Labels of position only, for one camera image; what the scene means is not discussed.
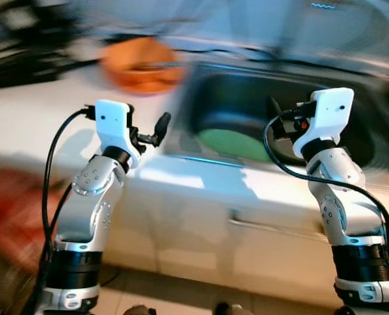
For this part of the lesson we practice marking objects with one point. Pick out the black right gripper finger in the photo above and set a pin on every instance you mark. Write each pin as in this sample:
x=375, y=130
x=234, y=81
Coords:
x=273, y=108

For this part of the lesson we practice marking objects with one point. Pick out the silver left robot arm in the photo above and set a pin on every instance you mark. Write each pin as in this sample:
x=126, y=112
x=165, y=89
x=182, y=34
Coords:
x=89, y=203

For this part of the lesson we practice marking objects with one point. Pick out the white kitchen cabinet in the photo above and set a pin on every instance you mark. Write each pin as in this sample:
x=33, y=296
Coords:
x=181, y=249

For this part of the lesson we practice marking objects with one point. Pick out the red plastic bag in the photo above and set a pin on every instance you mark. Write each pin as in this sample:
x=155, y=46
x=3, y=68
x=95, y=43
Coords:
x=10, y=216

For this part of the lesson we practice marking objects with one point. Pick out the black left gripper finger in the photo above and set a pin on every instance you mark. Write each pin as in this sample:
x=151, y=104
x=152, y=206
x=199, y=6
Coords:
x=161, y=126

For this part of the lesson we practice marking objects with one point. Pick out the orange plastic bowl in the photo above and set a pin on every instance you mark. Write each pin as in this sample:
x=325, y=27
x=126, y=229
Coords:
x=142, y=65

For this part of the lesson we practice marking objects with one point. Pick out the stainless steel sink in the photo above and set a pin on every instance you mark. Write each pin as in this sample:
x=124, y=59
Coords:
x=234, y=98

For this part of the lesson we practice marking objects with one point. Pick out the green round plate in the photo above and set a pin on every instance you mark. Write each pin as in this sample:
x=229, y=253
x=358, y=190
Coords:
x=234, y=146

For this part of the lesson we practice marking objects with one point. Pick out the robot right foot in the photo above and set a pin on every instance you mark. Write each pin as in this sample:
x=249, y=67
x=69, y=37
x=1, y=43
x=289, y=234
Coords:
x=228, y=309

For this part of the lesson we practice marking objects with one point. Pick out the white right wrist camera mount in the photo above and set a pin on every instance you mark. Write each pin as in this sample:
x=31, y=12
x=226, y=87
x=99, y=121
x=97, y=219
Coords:
x=329, y=111

